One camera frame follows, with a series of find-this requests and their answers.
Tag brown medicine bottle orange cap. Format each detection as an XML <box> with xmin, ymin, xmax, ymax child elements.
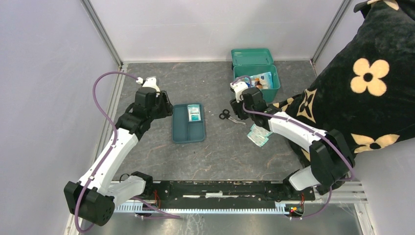
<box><xmin>255</xmin><ymin>78</ymin><xmax>263</xmax><ymax>89</ymax></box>

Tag blue cotton swab packet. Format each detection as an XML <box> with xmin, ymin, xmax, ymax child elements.
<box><xmin>250</xmin><ymin>72</ymin><xmax>273</xmax><ymax>89</ymax></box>

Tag black handled scissors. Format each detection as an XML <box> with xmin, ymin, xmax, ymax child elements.
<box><xmin>219</xmin><ymin>109</ymin><xmax>246</xmax><ymax>125</ymax></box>

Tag teal plastic tray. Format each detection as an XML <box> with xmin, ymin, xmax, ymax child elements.
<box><xmin>172</xmin><ymin>103</ymin><xmax>206</xmax><ymax>144</ymax></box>

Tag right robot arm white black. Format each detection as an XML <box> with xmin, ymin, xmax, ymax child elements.
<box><xmin>230</xmin><ymin>82</ymin><xmax>355</xmax><ymax>200</ymax></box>

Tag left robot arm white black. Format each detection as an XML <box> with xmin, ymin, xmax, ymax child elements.
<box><xmin>64</xmin><ymin>87</ymin><xmax>173</xmax><ymax>226</ymax></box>

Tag green medicine kit box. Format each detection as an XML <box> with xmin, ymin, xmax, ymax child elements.
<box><xmin>231</xmin><ymin>48</ymin><xmax>280</xmax><ymax>103</ymax></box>

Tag teal bandage strips stack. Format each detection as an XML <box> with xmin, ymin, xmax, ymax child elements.
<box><xmin>247</xmin><ymin>124</ymin><xmax>272</xmax><ymax>147</ymax></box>

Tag teal label card in tray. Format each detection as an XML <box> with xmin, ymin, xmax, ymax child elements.
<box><xmin>187</xmin><ymin>104</ymin><xmax>202</xmax><ymax>122</ymax></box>

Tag black floral cloth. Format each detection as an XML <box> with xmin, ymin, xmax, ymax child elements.
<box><xmin>275</xmin><ymin>0</ymin><xmax>415</xmax><ymax>156</ymax></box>

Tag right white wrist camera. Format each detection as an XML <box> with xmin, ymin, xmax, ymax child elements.
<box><xmin>230</xmin><ymin>81</ymin><xmax>249</xmax><ymax>103</ymax></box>

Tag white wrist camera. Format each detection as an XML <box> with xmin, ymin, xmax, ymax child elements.
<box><xmin>136</xmin><ymin>76</ymin><xmax>160</xmax><ymax>92</ymax></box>
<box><xmin>230</xmin><ymin>81</ymin><xmax>249</xmax><ymax>103</ymax></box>

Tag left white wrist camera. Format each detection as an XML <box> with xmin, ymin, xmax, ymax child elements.
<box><xmin>136</xmin><ymin>76</ymin><xmax>160</xmax><ymax>92</ymax></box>

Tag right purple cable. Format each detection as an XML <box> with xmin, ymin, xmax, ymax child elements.
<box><xmin>231</xmin><ymin>75</ymin><xmax>356</xmax><ymax>218</ymax></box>

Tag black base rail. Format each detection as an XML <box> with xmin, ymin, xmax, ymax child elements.
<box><xmin>139</xmin><ymin>181</ymin><xmax>316</xmax><ymax>209</ymax></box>

